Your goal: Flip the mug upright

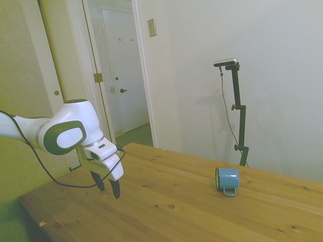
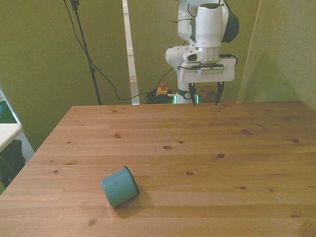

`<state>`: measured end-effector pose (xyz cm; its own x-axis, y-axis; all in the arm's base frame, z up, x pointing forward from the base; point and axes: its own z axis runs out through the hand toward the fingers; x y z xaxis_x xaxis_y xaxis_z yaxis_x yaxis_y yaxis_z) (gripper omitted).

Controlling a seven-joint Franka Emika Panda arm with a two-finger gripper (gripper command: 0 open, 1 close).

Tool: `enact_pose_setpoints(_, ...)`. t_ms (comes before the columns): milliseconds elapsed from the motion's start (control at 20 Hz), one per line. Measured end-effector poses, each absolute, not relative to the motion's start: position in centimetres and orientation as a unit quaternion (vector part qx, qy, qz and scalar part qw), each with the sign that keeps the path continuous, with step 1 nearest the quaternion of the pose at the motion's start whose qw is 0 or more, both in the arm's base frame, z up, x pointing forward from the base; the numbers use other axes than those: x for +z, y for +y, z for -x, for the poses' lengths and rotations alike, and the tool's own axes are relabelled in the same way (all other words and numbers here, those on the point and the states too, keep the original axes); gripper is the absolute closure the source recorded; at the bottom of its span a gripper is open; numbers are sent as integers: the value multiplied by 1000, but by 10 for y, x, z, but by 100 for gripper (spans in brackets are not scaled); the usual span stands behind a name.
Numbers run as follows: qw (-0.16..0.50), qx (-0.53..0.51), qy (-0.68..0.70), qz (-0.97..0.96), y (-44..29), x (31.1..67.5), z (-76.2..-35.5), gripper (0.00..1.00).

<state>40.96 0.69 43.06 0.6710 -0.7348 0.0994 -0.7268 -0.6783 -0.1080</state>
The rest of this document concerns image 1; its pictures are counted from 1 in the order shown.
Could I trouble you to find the grey camera on stand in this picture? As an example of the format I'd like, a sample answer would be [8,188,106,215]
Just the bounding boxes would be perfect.
[213,57,238,68]

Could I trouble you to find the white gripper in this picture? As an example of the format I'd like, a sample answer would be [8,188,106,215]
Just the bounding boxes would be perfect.
[77,148,125,200]

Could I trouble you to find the black camera stand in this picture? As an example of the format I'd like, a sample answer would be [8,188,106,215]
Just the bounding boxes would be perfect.
[224,63,250,167]

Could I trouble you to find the white closed door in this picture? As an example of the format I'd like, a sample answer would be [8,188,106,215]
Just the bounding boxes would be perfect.
[99,7,150,136]

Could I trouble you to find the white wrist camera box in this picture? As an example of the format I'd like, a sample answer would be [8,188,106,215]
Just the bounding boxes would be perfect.
[84,140,119,161]

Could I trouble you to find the beige wall switch plate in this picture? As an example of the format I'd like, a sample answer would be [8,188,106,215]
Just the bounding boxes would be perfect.
[147,18,157,38]

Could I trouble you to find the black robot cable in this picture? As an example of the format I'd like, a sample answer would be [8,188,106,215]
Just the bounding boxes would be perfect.
[0,110,126,189]

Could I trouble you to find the cream open door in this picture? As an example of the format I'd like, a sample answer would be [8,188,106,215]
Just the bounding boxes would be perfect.
[21,0,117,152]

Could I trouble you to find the white door frame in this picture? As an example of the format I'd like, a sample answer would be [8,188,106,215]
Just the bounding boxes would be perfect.
[131,0,158,148]

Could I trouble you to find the blue enamel mug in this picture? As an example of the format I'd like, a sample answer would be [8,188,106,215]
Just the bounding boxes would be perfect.
[215,167,240,197]

